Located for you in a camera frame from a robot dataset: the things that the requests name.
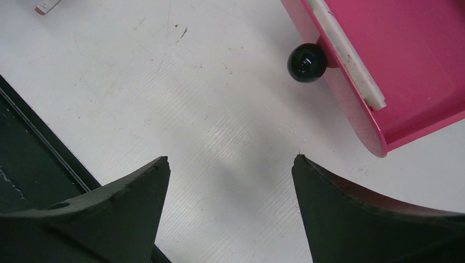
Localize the black pink drawer unit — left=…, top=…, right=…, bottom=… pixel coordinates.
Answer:
left=282, top=1, right=464, bottom=158

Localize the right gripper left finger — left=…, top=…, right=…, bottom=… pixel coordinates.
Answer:
left=1, top=156, right=171, bottom=262

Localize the brown cap white marker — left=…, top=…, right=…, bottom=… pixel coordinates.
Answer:
left=35, top=0, right=61, bottom=15

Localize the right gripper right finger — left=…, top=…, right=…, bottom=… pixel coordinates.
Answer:
left=292, top=154, right=464, bottom=262

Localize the green cap white marker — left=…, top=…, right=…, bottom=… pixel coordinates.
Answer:
left=308, top=0, right=387, bottom=111

